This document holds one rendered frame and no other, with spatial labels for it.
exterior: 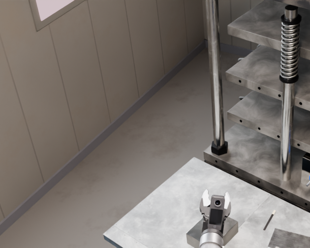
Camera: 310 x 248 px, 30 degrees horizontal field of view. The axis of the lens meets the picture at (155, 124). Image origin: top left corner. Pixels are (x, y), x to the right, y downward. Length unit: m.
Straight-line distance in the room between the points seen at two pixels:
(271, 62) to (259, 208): 0.74
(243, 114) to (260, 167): 0.30
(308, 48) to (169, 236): 1.07
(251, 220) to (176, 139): 1.88
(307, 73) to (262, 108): 0.34
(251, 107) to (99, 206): 1.51
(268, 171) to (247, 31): 0.77
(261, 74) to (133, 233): 1.00
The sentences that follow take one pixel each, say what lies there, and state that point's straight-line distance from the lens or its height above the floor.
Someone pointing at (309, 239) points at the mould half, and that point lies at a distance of 2.67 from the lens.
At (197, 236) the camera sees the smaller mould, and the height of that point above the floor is 0.87.
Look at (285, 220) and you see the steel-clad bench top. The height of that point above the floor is 0.80.
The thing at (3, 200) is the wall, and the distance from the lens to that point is 4.13.
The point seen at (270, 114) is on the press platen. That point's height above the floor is 1.04.
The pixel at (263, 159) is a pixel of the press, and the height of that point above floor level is 0.79.
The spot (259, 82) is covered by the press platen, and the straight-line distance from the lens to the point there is 2.92.
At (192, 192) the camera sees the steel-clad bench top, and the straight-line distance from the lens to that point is 3.03.
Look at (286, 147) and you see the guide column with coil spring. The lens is 2.96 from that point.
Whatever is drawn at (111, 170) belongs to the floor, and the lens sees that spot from 4.46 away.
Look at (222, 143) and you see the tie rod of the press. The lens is 3.23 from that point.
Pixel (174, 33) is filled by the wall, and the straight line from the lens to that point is 5.29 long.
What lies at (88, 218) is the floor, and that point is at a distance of 4.13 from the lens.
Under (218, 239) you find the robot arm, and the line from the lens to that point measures 1.92.
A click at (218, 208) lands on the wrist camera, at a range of 1.94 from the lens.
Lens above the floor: 2.90
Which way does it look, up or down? 37 degrees down
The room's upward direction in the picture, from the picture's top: 8 degrees counter-clockwise
